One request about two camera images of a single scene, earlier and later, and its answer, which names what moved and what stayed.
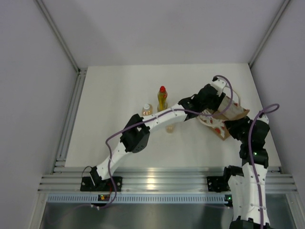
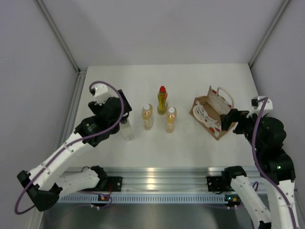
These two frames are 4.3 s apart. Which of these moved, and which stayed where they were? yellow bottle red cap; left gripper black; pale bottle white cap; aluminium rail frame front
Moved: left gripper black
Stayed: yellow bottle red cap; pale bottle white cap; aluminium rail frame front
